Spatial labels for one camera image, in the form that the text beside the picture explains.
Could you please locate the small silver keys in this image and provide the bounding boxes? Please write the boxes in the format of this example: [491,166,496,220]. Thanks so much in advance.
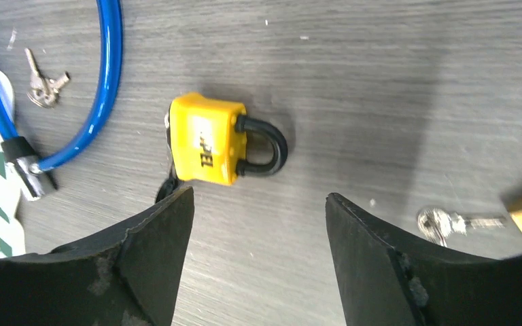
[24,48,70,109]

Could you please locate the yellow padlock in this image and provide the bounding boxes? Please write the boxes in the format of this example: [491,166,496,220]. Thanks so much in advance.
[167,92,289,185]

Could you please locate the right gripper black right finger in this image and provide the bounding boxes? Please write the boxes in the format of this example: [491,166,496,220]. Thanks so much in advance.
[326,193,522,325]

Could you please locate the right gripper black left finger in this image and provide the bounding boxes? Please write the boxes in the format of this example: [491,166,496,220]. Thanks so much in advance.
[0,187,194,325]

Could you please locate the brass padlock key ring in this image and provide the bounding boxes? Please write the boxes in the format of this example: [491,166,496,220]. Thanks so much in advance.
[417,206,507,249]

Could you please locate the blue cable lock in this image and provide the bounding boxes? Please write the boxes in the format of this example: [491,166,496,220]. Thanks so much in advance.
[0,1,124,201]

